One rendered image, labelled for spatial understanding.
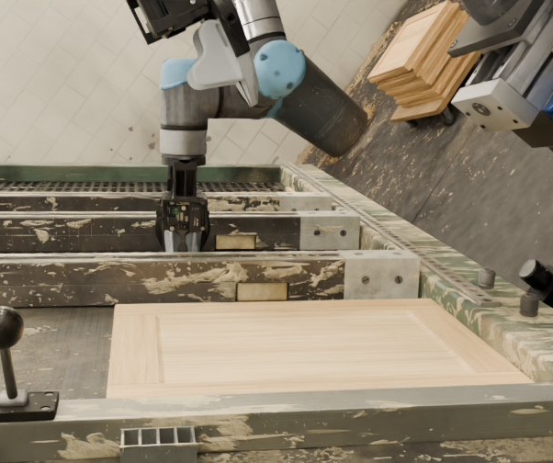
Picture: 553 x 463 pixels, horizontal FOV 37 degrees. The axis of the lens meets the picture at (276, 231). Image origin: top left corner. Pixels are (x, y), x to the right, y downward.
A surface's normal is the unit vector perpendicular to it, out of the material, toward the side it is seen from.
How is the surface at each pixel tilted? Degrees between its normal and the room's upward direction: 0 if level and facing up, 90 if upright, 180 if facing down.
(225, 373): 54
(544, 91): 90
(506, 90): 90
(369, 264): 90
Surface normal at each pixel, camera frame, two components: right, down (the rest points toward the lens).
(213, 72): 0.28, 0.11
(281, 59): 0.36, -0.09
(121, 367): 0.03, -0.98
